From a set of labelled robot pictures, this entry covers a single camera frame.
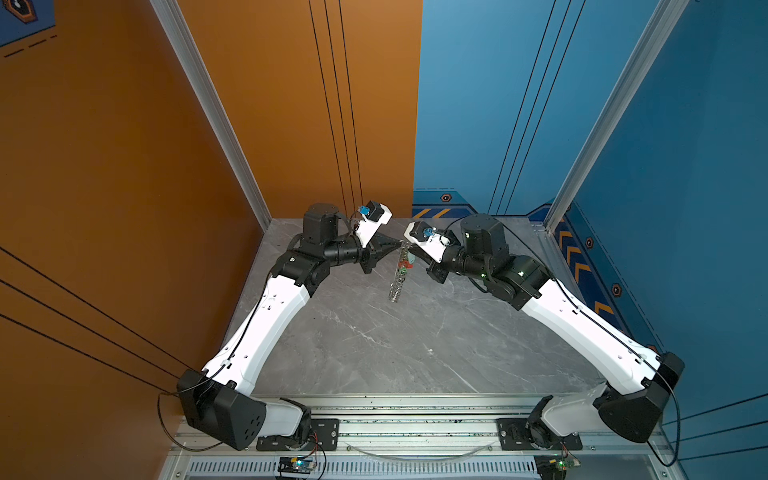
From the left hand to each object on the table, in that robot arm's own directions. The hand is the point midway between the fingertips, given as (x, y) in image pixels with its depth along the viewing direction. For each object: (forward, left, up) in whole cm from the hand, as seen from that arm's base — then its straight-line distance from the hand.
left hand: (397, 240), depth 68 cm
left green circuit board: (-40, +22, -36) cm, 58 cm away
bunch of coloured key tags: (+1, -2, -10) cm, 10 cm away
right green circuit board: (-39, -38, -36) cm, 66 cm away
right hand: (-1, -3, 0) cm, 3 cm away
